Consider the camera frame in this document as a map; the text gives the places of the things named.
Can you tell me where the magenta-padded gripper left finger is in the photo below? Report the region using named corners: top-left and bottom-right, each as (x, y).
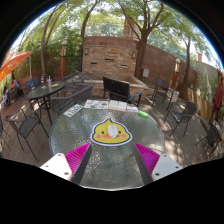
top-left (39, 142), bottom-right (93, 186)

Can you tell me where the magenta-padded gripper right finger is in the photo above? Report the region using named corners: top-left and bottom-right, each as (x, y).
top-left (133, 142), bottom-right (183, 186)

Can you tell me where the yellow duck mouse pad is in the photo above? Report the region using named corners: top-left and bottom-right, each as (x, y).
top-left (89, 117), bottom-right (133, 147)

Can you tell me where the black metal mesh chair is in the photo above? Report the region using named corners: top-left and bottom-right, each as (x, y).
top-left (4, 106), bottom-right (49, 163)

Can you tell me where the black metal patio chair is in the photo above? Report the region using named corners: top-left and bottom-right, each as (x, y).
top-left (194, 123), bottom-right (223, 161)

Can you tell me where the white licence plate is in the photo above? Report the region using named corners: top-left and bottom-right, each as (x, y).
top-left (63, 103), bottom-right (84, 118)

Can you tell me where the dark wicker patio chair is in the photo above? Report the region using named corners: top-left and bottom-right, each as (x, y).
top-left (163, 100), bottom-right (200, 138)

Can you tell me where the small white box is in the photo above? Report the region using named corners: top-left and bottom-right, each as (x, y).
top-left (126, 104), bottom-right (139, 113)

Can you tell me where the dark wicker armchair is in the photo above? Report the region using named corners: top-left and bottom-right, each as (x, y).
top-left (51, 83), bottom-right (95, 116)

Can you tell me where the colourful picture sheet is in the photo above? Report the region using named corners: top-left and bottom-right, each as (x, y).
top-left (83, 99), bottom-right (110, 110)

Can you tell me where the dark round patio table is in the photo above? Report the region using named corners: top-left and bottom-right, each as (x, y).
top-left (27, 80), bottom-right (67, 126)

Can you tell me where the open white book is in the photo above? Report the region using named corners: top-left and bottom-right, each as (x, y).
top-left (108, 99), bottom-right (128, 112)

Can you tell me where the black slatted chair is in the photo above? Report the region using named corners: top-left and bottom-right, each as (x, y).
top-left (151, 77), bottom-right (176, 111)

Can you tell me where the blue patio chair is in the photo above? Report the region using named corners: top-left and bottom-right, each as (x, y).
top-left (24, 77), bottom-right (41, 94)

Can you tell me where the closed red umbrella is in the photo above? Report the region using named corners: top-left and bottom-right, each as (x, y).
top-left (209, 68), bottom-right (224, 124)

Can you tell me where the dark wicker bench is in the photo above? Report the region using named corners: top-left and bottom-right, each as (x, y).
top-left (61, 71), bottom-right (87, 93)

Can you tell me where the person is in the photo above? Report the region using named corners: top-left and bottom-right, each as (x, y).
top-left (12, 79), bottom-right (21, 91)

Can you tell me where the black slatted bench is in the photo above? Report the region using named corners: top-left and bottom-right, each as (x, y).
top-left (102, 76), bottom-right (143, 108)

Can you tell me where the slim straight tree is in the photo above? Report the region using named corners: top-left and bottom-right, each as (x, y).
top-left (179, 29), bottom-right (194, 88)

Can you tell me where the forked trunk tree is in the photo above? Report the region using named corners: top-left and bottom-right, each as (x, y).
top-left (116, 0), bottom-right (166, 81)

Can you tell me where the orange umbrella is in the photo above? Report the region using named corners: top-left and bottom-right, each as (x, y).
top-left (0, 50), bottom-right (32, 83)

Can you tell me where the leaning thin tree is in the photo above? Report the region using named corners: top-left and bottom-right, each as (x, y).
top-left (39, 6), bottom-right (68, 76)

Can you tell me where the wooden lamp post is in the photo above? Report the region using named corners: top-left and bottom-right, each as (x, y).
top-left (171, 58), bottom-right (181, 89)
top-left (60, 39), bottom-right (68, 79)

